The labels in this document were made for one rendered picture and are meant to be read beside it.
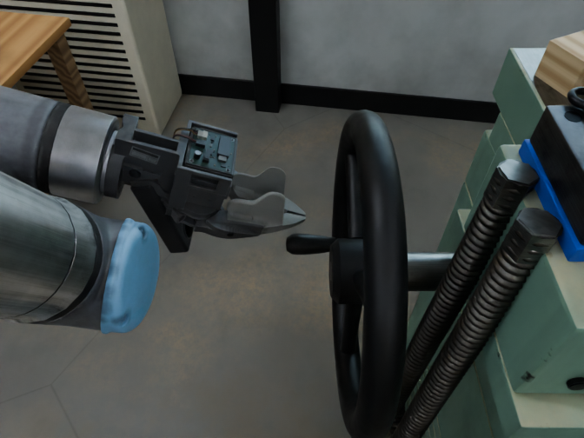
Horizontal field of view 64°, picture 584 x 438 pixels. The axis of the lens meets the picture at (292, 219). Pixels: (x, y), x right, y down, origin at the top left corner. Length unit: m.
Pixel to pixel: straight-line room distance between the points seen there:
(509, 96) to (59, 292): 0.48
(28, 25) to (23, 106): 1.09
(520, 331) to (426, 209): 1.31
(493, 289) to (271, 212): 0.26
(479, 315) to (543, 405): 0.07
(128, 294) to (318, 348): 0.96
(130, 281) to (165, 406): 0.91
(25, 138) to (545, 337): 0.43
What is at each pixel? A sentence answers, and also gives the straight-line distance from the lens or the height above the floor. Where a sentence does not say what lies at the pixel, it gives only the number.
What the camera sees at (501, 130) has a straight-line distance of 0.59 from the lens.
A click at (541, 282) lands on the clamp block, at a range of 0.30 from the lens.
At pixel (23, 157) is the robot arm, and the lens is 0.48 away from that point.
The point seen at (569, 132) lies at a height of 1.00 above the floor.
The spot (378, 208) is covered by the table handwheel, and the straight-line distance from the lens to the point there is 0.30.
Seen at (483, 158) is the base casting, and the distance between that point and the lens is 0.63.
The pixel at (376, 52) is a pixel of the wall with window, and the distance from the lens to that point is 1.84.
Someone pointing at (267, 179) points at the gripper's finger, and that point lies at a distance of 0.52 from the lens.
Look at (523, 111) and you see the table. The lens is 0.55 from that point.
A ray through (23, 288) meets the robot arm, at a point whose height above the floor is 0.94.
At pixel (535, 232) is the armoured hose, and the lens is 0.29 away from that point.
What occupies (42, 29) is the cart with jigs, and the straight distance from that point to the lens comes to 1.54.
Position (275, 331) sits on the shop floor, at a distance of 1.31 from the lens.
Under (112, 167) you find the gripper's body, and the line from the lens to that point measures 0.47.
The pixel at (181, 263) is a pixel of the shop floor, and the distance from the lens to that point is 1.46.
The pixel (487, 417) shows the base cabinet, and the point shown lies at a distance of 0.65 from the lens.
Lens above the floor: 1.17
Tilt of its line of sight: 50 degrees down
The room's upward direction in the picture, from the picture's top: straight up
